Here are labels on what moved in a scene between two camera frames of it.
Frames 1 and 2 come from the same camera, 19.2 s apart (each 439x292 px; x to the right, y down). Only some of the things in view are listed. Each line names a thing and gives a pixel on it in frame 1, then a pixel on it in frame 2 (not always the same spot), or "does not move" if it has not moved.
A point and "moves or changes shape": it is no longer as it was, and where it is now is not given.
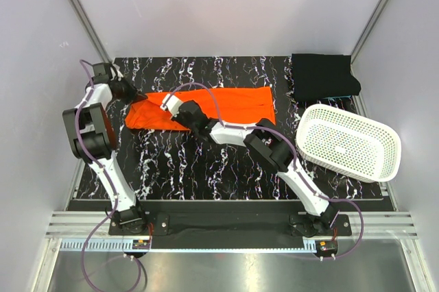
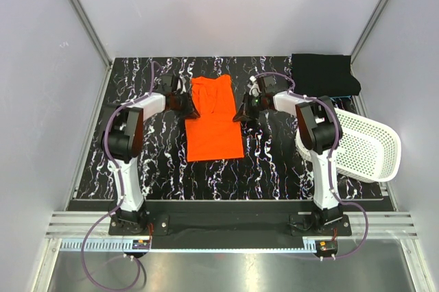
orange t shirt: x=254 y=105 moves or changes shape
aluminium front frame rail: x=76 y=231 does not move
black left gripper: x=127 y=92 → x=186 y=106
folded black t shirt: x=317 y=76 does not move
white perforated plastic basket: x=349 y=143 does not move
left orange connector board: x=141 y=244 does not move
